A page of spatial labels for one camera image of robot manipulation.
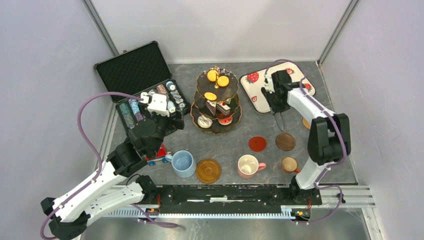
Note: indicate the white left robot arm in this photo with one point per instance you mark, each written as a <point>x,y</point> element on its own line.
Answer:
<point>68,216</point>

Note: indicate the green toy cake roll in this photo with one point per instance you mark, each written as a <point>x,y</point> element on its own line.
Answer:
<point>230,101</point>

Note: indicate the woven rattan coaster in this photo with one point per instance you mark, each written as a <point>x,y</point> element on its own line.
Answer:
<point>306,124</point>

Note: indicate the black poker chip case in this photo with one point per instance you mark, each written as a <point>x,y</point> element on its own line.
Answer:
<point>142,69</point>

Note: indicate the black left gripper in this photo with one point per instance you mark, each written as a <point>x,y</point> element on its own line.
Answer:
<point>173,123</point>

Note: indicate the cream strawberry serving tray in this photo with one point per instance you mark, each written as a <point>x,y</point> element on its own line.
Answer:
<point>253,82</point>

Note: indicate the chocolate cake slice toy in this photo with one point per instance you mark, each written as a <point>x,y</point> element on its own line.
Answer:
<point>212,107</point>

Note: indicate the small orange brown cup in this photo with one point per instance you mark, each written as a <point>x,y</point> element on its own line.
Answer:
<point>290,165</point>

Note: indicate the red round coaster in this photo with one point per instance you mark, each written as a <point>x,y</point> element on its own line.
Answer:
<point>257,143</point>

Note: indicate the white chocolate striped toy donut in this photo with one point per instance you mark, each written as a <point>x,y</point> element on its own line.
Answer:
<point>204,122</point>

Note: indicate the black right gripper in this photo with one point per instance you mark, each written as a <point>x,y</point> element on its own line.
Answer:
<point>276,109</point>

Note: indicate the three-tier black gold cake stand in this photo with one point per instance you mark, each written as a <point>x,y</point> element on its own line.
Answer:
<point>198,106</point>

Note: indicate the pink mug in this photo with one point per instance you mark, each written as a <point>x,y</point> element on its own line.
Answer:
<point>248,165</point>

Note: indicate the light blue mug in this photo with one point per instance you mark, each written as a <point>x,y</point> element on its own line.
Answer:
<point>183,163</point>

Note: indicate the red toy car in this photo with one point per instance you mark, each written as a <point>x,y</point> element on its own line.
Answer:
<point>159,157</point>

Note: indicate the orange toy macaron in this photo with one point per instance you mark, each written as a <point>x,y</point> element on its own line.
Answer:
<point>210,96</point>
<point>212,75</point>
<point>223,81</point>

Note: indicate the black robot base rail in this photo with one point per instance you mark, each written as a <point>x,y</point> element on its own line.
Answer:
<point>230,201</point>

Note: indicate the dark brown wooden coaster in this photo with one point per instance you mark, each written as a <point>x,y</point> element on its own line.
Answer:
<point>285,141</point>

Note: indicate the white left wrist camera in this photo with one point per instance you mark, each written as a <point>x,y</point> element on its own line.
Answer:
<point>155,103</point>

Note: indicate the red strawberry toy tart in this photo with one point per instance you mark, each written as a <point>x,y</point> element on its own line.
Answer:
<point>225,120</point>

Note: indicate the strawberry layer cake slice toy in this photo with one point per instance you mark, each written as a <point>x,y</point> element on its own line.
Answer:
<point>223,109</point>

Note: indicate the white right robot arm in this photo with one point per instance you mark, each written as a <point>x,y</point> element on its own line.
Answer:
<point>329,140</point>

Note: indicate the amber glass saucer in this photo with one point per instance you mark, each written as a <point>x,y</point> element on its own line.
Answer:
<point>208,171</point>

